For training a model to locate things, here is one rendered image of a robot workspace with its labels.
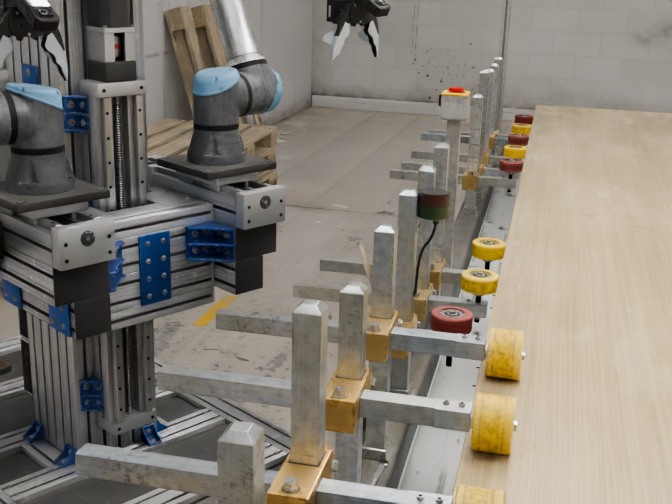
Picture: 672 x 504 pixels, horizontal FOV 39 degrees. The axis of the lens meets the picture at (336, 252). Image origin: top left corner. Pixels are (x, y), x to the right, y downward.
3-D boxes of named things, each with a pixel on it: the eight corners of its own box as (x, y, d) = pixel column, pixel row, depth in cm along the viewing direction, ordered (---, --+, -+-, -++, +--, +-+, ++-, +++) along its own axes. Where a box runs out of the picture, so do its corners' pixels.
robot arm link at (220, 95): (182, 121, 241) (181, 68, 237) (220, 115, 251) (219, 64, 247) (215, 127, 234) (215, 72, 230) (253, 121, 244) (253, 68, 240)
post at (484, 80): (470, 199, 354) (480, 70, 340) (471, 196, 358) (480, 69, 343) (479, 199, 354) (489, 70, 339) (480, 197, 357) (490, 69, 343)
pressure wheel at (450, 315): (425, 371, 181) (428, 315, 178) (431, 355, 189) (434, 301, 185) (467, 376, 179) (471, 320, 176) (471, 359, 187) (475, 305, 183)
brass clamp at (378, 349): (352, 359, 155) (353, 331, 154) (368, 329, 168) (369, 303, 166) (389, 364, 154) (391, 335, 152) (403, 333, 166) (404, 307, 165)
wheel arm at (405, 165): (400, 172, 354) (401, 161, 352) (402, 170, 357) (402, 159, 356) (517, 181, 345) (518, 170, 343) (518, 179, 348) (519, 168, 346)
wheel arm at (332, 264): (319, 274, 237) (319, 257, 236) (322, 269, 240) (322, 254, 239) (493, 291, 228) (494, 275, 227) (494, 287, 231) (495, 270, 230)
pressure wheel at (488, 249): (485, 292, 225) (488, 246, 221) (462, 283, 231) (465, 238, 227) (509, 287, 229) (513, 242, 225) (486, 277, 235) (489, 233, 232)
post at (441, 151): (422, 330, 239) (433, 143, 225) (424, 325, 243) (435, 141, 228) (436, 331, 239) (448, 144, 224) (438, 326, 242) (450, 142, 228)
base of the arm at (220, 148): (175, 158, 245) (174, 120, 242) (221, 151, 255) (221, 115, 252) (210, 168, 235) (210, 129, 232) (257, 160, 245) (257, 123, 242)
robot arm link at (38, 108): (74, 146, 208) (70, 84, 204) (13, 152, 200) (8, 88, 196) (53, 137, 217) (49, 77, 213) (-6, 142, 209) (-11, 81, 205)
